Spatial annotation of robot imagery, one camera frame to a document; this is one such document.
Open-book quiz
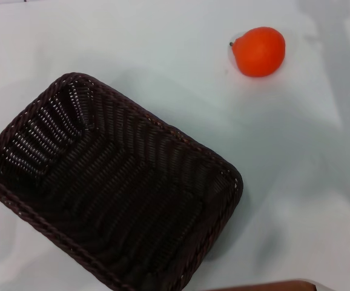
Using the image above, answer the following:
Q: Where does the orange toy pear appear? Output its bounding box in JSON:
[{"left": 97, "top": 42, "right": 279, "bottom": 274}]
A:
[{"left": 229, "top": 26, "right": 286, "bottom": 78}]

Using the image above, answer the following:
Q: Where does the brown board edge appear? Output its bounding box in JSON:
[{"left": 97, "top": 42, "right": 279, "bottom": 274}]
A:
[{"left": 205, "top": 279, "right": 319, "bottom": 291}]

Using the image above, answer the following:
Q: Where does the dark brown woven basket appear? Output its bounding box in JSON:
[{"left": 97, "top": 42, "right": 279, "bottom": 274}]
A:
[{"left": 0, "top": 72, "right": 244, "bottom": 291}]

